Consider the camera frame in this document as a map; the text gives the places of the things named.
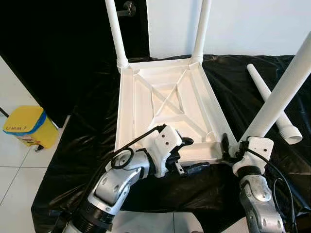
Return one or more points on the white plastic table top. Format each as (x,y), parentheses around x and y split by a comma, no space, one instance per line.
(146,121)

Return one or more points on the black plastic table sheet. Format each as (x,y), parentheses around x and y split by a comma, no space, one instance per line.
(87,145)

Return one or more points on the yellow bin with blue band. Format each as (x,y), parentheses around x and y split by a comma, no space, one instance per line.
(24,121)

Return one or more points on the black door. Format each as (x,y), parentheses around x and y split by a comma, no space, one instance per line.
(48,48)

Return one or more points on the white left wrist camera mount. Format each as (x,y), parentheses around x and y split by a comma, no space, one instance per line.
(163,141)

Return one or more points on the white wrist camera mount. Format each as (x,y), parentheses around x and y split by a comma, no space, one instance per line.
(257,148)
(163,141)

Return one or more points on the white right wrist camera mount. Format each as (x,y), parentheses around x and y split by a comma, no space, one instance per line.
(257,148)

